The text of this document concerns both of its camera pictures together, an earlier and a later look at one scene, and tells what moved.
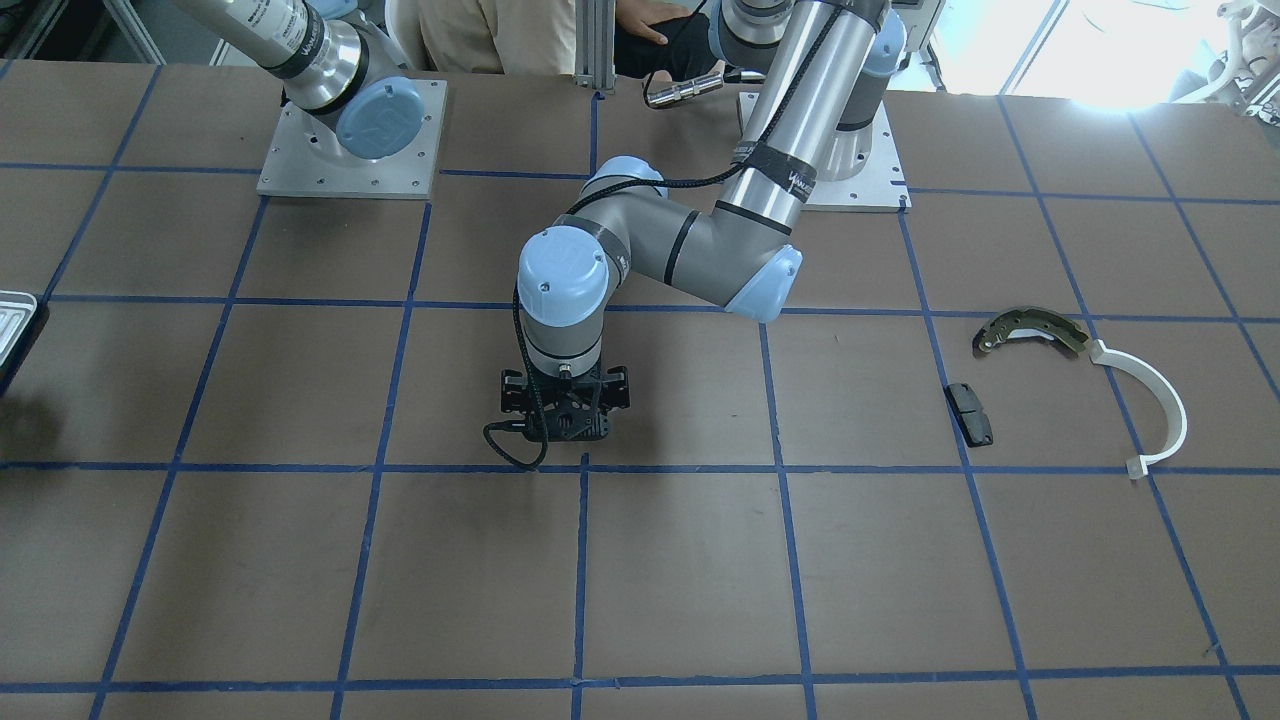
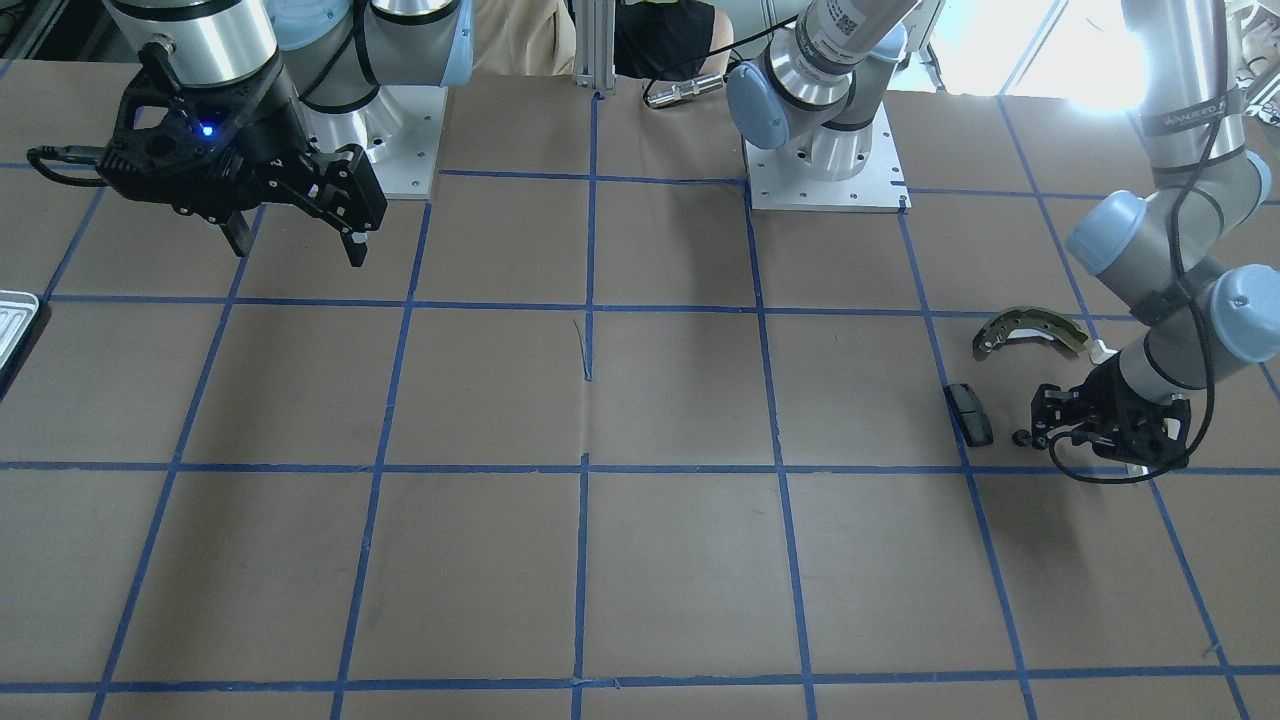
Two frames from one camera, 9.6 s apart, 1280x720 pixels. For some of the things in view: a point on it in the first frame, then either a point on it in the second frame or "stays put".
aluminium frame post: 595,44 stays put
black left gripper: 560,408 → 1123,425
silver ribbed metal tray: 17,309 stays put
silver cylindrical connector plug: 684,90 stays put
